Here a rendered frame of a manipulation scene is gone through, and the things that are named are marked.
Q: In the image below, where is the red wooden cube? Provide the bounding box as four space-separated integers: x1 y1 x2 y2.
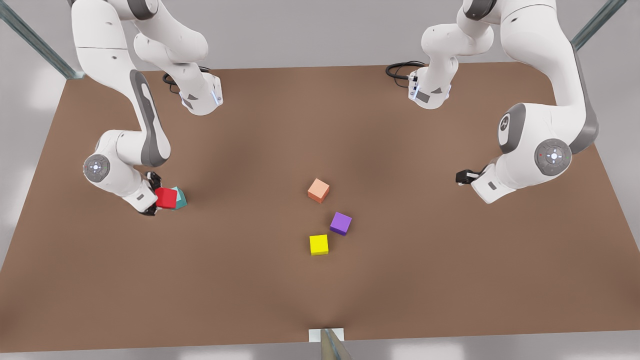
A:
154 187 178 210

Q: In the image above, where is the purple wooden cube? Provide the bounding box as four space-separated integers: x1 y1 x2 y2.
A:
329 212 353 236

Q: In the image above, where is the orange wooden cube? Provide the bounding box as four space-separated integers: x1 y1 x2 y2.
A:
307 178 331 204

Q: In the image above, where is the black cable loop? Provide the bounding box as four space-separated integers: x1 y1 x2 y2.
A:
385 61 427 89
162 66 211 95

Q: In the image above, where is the silver frame post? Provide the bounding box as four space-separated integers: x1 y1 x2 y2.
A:
0 4 86 81
308 328 353 360
571 0 628 51

